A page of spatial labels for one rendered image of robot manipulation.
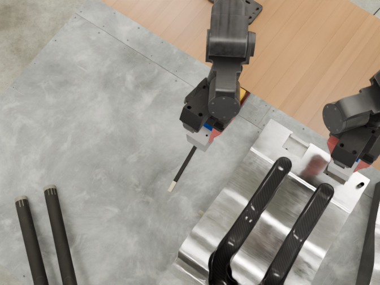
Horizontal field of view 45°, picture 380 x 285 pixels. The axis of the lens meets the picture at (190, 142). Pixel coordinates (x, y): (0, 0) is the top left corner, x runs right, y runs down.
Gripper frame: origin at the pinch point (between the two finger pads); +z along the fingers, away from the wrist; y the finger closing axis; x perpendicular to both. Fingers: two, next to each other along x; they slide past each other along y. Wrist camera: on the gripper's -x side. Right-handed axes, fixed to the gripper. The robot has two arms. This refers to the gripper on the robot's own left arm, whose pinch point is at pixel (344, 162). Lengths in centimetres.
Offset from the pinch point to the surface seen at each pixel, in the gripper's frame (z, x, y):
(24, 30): 66, 33, -159
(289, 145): 6.2, 1.8, -12.8
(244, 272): 11.1, -29.4, -4.8
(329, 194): 7.6, -3.5, 0.8
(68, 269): 20, -49, -36
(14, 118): 15, -30, -75
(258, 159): 6.2, -6.7, -16.2
